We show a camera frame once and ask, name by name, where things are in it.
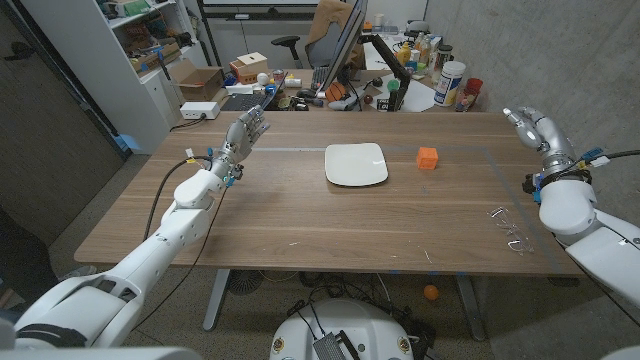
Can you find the wooden office desk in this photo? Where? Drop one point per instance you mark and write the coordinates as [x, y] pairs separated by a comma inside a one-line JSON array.
[[372, 106]]

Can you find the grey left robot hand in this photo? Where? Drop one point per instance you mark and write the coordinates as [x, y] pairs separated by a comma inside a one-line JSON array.
[[239, 140]]

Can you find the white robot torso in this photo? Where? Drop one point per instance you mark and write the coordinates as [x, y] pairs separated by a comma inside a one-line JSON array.
[[345, 320]]

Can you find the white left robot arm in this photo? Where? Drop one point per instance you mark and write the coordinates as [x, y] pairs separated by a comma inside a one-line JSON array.
[[150, 255]]

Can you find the grey table leg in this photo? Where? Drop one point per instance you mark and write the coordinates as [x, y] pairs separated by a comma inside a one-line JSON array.
[[470, 305], [216, 300]]

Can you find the black keyboard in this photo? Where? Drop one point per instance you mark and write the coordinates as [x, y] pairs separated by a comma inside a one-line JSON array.
[[320, 77]]

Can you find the white shelf unit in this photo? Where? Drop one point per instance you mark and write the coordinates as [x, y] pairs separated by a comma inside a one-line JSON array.
[[100, 65]]

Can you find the brown jacket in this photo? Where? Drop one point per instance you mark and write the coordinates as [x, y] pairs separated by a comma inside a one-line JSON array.
[[327, 15]]

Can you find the small black labelled box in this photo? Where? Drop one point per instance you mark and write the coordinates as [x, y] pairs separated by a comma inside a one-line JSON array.
[[383, 105]]

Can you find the white power box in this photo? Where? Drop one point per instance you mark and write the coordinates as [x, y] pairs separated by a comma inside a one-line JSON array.
[[199, 110]]

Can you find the orange cube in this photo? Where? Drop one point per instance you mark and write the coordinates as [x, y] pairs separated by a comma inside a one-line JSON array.
[[427, 158]]

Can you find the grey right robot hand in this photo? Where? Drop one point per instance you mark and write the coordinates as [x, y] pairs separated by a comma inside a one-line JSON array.
[[547, 135]]

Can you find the person in dark trousers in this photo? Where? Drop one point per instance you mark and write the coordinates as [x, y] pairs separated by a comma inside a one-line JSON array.
[[25, 260]]

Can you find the grey office chair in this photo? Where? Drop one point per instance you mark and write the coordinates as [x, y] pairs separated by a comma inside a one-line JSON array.
[[322, 50]]

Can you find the black laptop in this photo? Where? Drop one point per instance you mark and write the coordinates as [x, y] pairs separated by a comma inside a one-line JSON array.
[[245, 101]]

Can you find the white canister blue label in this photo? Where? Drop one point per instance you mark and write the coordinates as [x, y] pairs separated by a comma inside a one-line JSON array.
[[449, 82]]

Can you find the blue plastic piece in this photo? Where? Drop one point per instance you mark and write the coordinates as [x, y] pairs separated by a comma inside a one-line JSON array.
[[127, 142]]

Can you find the drink can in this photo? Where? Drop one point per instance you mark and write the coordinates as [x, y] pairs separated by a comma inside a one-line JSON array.
[[278, 77]]

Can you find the cardboard box white lid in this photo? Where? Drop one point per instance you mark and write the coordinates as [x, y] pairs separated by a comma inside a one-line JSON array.
[[250, 67]]

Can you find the orange ball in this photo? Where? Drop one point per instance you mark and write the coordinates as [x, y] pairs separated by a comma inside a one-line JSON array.
[[431, 292]]

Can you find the computer monitor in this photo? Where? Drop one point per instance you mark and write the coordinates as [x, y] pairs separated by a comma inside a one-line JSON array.
[[345, 45]]

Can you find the yellow bottle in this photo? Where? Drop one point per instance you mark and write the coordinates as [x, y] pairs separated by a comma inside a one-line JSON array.
[[404, 54]]

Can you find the dark jar black lid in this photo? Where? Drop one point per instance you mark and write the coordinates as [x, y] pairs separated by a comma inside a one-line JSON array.
[[442, 57]]

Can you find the green cup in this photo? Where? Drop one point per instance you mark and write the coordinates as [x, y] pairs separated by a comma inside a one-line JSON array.
[[393, 85]]

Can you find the small basketball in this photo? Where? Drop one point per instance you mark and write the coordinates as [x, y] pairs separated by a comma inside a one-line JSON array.
[[335, 92]]

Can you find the open cardboard box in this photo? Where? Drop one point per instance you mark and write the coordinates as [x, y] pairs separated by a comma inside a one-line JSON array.
[[200, 82]]

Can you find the white paper sheet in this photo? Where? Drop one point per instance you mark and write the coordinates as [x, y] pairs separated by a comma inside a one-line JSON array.
[[420, 97]]

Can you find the clear glasses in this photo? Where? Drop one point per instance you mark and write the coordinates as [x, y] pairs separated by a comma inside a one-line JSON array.
[[515, 245]]

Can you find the black round fan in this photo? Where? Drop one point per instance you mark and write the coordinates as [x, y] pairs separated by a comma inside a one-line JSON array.
[[245, 281]]

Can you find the white ball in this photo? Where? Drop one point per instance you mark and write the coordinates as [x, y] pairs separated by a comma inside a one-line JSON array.
[[263, 78]]

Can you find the small dark red ball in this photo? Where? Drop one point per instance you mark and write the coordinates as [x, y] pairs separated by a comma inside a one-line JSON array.
[[368, 99]]

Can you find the white square plate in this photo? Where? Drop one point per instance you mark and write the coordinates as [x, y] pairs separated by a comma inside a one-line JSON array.
[[356, 165]]

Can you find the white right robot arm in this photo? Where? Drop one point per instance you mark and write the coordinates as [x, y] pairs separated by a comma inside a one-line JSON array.
[[570, 210]]

